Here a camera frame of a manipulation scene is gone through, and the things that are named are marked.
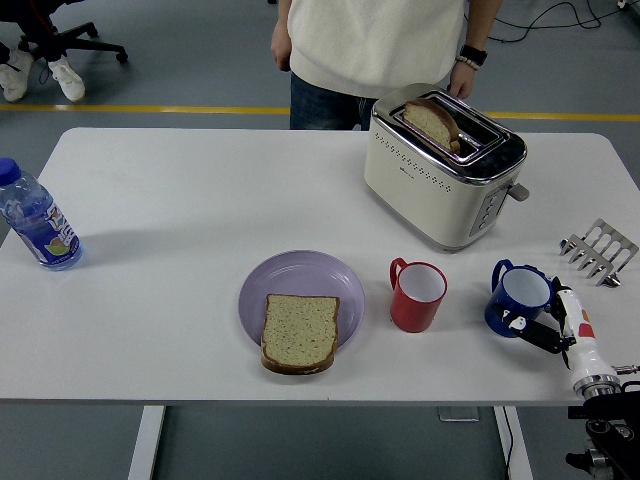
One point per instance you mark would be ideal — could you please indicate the person's right hand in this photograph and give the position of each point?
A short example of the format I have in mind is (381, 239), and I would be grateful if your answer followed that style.
(281, 50)

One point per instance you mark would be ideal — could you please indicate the person's left hand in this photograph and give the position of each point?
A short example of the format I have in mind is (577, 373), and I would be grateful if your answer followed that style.
(462, 82)

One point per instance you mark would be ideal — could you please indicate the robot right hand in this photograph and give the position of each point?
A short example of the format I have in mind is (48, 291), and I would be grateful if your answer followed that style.
(585, 350)

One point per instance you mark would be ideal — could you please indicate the blue enamel cup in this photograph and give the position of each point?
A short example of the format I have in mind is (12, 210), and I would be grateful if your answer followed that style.
(495, 322)

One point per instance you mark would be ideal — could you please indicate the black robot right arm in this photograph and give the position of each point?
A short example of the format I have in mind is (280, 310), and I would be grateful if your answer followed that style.
(610, 430)

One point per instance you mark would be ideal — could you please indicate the person's left forearm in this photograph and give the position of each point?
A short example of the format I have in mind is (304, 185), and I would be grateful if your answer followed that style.
(482, 25)

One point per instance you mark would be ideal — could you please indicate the rounded bread slice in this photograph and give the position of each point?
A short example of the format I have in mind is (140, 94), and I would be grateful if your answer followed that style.
(430, 122)

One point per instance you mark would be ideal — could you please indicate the red enamel cup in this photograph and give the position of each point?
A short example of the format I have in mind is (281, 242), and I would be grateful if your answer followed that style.
(412, 315)

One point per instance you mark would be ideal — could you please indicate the flat square bread slice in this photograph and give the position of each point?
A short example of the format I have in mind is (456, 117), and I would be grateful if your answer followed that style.
(300, 332)

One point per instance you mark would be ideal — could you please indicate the black wristwatch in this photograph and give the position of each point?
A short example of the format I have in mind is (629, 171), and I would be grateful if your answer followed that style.
(474, 54)

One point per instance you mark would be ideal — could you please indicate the person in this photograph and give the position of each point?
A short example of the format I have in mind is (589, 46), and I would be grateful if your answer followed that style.
(370, 45)

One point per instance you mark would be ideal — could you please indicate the silver metal toast rack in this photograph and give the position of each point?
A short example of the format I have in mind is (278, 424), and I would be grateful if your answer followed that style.
(600, 250)

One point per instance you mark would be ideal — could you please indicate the white table leg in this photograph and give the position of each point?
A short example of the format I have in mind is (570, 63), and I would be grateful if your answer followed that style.
(520, 445)
(147, 440)

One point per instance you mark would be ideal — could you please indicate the cream and chrome toaster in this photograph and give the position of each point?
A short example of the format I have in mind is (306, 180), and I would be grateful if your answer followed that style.
(425, 200)

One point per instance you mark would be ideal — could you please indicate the black office chair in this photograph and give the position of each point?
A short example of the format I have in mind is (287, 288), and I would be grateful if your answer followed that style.
(85, 45)

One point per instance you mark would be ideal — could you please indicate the white shoe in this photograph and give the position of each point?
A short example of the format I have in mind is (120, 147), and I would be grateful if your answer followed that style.
(14, 80)
(69, 80)

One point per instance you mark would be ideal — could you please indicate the purple round plate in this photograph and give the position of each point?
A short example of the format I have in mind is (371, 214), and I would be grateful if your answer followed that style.
(300, 272)

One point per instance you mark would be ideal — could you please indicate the plastic bottle with blue cap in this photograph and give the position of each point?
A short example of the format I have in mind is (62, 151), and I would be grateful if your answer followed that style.
(40, 225)

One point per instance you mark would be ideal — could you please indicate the grey bracket under table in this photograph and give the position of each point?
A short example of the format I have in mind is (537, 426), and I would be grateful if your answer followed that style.
(457, 415)

